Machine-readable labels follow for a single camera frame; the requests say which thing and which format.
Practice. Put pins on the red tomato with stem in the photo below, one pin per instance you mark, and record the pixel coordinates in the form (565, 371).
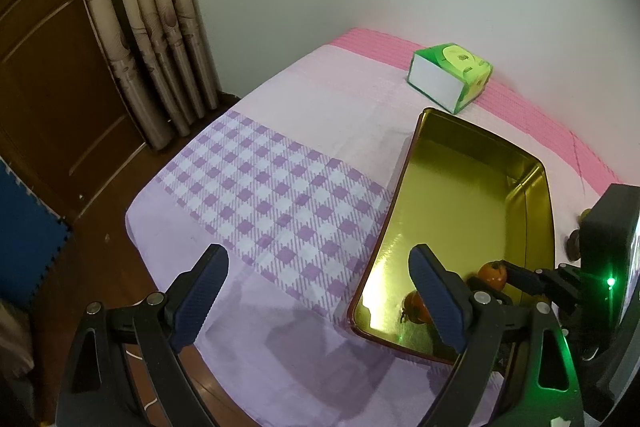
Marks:
(417, 307)

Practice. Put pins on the gold tin box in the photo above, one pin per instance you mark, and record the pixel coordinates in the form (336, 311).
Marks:
(465, 187)

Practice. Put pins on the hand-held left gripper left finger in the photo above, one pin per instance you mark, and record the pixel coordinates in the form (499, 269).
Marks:
(200, 302)

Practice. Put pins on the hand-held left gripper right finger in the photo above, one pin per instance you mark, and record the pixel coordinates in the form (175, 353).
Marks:
(440, 297)

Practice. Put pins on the orange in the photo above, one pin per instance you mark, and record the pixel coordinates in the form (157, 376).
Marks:
(492, 274)

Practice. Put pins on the pale beige cloth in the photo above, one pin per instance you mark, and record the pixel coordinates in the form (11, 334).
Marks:
(10, 337)

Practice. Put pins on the green tissue box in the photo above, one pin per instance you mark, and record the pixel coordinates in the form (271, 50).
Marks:
(440, 79)

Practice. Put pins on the brown wooden door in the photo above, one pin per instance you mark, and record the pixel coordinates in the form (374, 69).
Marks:
(50, 107)

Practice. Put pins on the beige patterned curtain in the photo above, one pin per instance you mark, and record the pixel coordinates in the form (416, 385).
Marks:
(135, 7)

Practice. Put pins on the blue foam mat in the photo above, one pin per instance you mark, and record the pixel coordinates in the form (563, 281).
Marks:
(30, 232)

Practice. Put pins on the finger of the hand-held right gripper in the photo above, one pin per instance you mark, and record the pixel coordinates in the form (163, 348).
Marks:
(520, 277)

